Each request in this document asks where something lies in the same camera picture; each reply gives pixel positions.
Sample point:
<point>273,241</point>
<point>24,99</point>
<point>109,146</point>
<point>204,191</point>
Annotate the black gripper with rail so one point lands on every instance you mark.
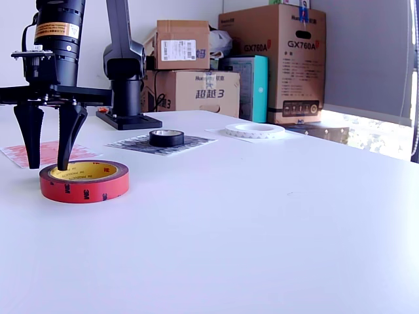
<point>82,96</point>

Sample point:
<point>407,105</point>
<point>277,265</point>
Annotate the red 3M tape roll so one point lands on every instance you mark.
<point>80,193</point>

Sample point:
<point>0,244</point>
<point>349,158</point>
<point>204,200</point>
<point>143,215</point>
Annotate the black tape roll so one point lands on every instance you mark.
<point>166,140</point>

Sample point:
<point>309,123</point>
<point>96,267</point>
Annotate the white tape roll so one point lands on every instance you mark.
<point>262,133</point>

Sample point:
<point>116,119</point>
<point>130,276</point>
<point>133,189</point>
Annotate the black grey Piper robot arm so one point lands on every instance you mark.
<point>126,95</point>

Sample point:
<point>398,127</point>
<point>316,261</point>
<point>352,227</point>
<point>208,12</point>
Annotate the red scribbled paper sheet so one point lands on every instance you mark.
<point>85,152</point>

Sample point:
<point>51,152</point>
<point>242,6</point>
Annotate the orange clamp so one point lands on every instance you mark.
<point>102,109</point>

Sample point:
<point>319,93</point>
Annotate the black scribbled paper sheet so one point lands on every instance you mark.
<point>131,144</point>

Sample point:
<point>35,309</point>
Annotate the cardboard box blue print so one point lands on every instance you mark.
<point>196,104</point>

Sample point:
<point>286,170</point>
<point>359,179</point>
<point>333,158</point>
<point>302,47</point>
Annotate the plain white paper sheet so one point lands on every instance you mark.
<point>216,131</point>

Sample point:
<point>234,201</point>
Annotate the small cardboard box shipping label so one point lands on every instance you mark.
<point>183,31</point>

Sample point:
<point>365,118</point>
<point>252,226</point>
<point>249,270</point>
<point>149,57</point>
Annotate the white plastic bag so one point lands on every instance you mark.
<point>221,41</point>

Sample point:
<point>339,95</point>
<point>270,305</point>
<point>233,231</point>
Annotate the teal box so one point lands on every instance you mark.
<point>262,98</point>

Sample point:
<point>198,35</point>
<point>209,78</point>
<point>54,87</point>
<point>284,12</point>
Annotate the large GX760A cardboard box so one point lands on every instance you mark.
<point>304,81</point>

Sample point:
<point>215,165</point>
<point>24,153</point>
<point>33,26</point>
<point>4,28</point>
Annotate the green white small box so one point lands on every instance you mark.
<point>288,2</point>

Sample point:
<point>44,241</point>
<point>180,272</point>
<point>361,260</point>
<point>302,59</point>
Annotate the grey roller blind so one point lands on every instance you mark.
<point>363,49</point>

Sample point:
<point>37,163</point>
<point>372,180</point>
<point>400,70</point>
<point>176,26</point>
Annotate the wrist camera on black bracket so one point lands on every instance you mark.
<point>32,65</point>

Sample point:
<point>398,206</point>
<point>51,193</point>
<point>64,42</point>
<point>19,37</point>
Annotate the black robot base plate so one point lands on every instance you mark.
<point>134,121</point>

